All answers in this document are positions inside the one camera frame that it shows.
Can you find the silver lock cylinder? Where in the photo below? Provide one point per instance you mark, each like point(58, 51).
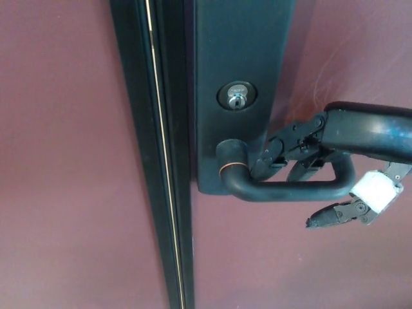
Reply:
point(237, 96)

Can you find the black door edge strip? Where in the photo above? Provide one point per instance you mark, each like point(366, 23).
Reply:
point(145, 128)

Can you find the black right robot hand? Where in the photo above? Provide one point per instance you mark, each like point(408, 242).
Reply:
point(363, 132)

